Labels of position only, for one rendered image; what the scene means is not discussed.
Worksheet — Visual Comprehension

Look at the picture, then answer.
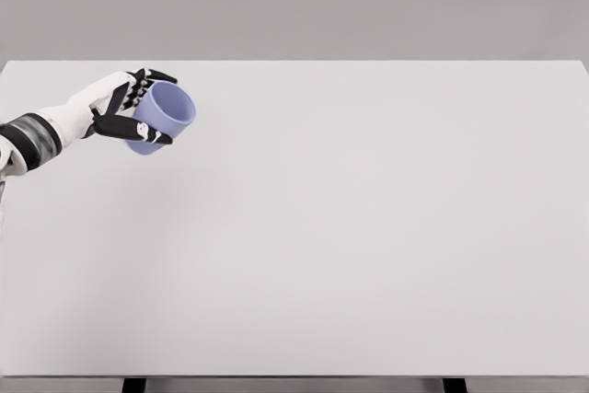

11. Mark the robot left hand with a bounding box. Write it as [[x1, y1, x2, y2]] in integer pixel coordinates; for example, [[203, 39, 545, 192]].
[[66, 67, 179, 145]]

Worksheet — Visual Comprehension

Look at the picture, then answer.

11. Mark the lavender blue cup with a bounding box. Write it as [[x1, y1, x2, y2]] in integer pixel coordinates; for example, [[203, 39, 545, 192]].
[[124, 80, 198, 156]]

